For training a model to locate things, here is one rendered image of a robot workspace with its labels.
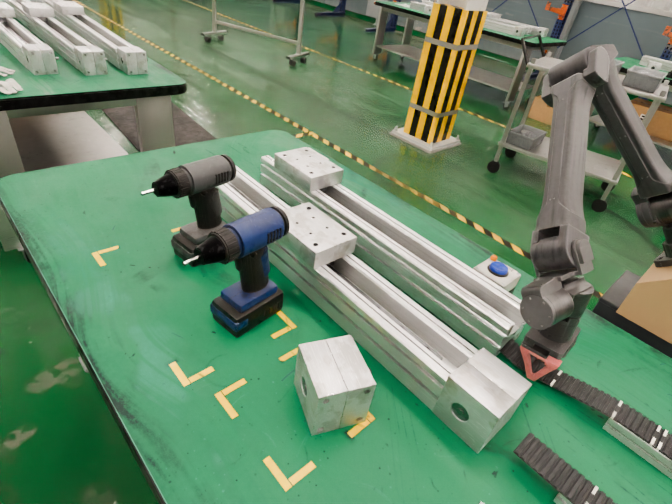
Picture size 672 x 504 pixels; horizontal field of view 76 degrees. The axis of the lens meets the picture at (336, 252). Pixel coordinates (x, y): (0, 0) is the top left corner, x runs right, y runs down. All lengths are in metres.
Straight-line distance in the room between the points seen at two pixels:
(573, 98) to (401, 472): 0.71
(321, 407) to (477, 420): 0.23
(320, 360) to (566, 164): 0.53
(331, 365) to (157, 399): 0.28
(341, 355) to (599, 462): 0.44
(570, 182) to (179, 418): 0.74
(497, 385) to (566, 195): 0.34
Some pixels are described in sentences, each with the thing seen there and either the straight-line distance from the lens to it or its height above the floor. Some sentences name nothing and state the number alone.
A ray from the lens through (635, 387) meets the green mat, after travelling 1.03.
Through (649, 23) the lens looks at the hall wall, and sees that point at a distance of 8.43.
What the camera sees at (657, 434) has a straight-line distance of 0.91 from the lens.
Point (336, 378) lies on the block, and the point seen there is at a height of 0.87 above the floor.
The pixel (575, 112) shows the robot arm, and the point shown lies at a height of 1.19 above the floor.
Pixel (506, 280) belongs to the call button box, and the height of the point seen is 0.84.
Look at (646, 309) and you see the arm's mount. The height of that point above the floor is 0.82.
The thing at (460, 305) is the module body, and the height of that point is 0.84.
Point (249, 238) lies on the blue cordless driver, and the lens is 0.70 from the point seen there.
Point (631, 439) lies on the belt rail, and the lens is 0.90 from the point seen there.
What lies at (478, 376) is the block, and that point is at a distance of 0.72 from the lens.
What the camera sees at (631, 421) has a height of 0.81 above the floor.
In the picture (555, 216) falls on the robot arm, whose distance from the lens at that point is 0.81.
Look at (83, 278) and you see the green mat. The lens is 0.99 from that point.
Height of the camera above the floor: 1.38
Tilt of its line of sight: 36 degrees down
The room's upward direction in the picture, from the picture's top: 10 degrees clockwise
